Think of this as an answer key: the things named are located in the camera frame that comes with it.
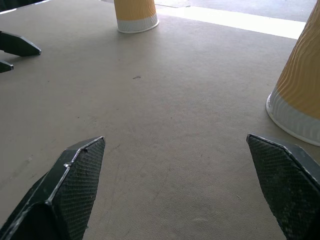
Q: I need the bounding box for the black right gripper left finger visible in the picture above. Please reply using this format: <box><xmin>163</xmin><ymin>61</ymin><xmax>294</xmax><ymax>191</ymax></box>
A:
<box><xmin>0</xmin><ymin>135</ymin><xmax>106</xmax><ymax>240</ymax></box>

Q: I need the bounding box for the yellow white ripple paper cup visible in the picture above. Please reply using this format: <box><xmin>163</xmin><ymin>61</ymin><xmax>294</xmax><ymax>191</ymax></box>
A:
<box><xmin>113</xmin><ymin>0</ymin><xmax>160</xmax><ymax>34</ymax></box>
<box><xmin>265</xmin><ymin>4</ymin><xmax>320</xmax><ymax>147</ymax></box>

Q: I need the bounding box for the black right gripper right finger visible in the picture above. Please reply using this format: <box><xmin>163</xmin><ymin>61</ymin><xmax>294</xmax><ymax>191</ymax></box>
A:
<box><xmin>246</xmin><ymin>133</ymin><xmax>320</xmax><ymax>240</ymax></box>

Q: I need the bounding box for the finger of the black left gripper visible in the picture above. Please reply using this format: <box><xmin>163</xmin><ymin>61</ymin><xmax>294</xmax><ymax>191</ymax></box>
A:
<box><xmin>0</xmin><ymin>59</ymin><xmax>15</xmax><ymax>74</ymax></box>
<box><xmin>0</xmin><ymin>30</ymin><xmax>42</xmax><ymax>57</ymax></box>

